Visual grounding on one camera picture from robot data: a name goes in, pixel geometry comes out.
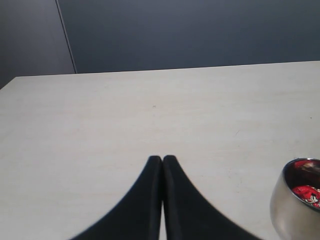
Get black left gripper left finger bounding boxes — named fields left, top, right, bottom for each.
left=73, top=155, right=163, bottom=240

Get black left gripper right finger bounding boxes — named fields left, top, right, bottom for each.
left=162, top=155, right=257, bottom=240

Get stainless steel cup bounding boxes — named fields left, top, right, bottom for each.
left=270, top=158, right=320, bottom=240

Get red candies inside cup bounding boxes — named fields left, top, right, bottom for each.
left=292, top=185, right=320, bottom=208

